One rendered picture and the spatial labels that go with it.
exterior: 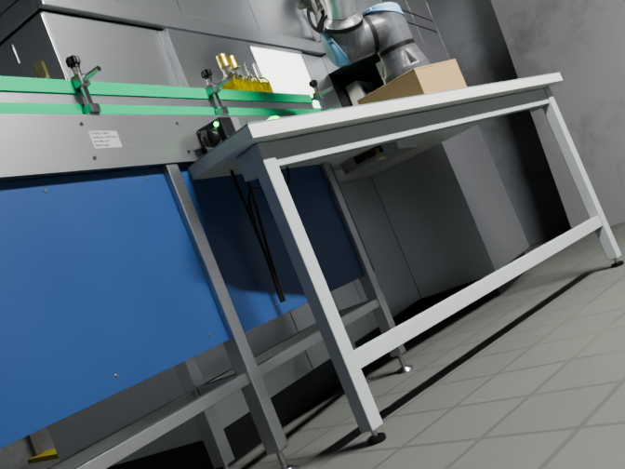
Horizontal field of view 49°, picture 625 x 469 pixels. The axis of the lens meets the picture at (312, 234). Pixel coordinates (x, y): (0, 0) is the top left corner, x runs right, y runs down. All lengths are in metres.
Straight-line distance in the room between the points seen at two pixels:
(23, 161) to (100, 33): 0.91
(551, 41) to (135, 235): 3.45
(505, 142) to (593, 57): 1.03
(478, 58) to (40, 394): 4.36
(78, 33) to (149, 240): 0.82
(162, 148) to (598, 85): 3.18
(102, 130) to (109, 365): 0.49
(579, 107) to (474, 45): 1.10
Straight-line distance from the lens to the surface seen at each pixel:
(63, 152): 1.43
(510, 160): 5.14
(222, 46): 2.62
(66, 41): 2.09
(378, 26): 2.15
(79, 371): 1.30
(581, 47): 4.45
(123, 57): 2.22
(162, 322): 1.46
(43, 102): 1.50
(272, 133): 1.55
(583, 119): 4.41
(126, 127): 1.58
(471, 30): 5.22
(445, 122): 2.14
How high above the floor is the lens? 0.40
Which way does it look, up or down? 3 degrees up
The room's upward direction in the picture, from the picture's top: 22 degrees counter-clockwise
